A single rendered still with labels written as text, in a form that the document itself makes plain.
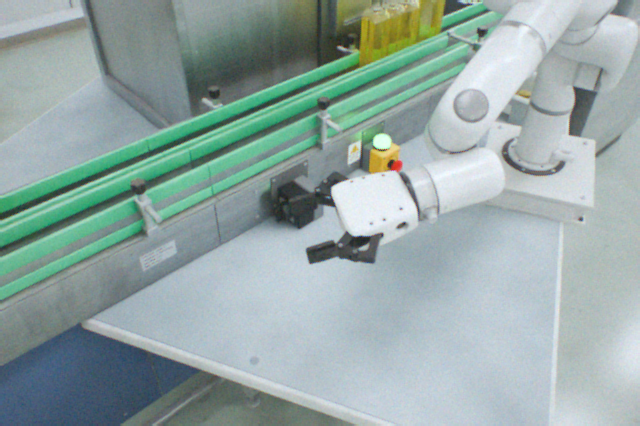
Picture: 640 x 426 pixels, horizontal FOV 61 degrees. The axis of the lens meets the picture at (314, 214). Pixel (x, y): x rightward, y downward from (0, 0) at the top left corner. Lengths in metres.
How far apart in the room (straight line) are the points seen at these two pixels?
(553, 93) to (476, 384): 0.66
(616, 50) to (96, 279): 1.08
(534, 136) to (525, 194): 0.14
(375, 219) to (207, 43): 0.80
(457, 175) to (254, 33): 0.85
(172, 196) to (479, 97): 0.64
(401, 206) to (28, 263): 0.66
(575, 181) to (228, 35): 0.92
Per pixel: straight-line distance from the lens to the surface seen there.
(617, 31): 1.21
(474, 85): 0.76
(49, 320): 1.15
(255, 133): 1.28
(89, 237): 1.09
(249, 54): 1.48
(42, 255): 1.07
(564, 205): 1.40
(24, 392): 1.29
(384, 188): 0.75
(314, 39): 1.62
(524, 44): 0.86
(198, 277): 1.20
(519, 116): 1.72
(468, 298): 1.18
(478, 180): 0.77
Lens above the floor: 1.62
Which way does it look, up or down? 42 degrees down
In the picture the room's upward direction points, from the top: straight up
